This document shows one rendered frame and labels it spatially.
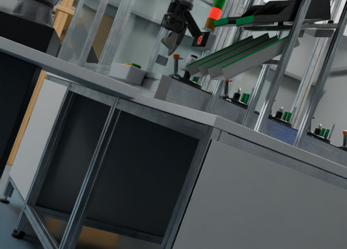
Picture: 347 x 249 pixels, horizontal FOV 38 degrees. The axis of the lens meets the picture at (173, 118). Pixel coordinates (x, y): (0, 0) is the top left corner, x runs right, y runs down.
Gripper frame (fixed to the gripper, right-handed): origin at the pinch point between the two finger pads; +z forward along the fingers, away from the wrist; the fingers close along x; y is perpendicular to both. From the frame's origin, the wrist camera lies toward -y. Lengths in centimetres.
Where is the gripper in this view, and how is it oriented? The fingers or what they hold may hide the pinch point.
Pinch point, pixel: (171, 53)
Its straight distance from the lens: 203.9
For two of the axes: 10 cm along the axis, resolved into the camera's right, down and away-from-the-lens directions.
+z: -3.5, 9.4, -0.2
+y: -8.3, -3.2, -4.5
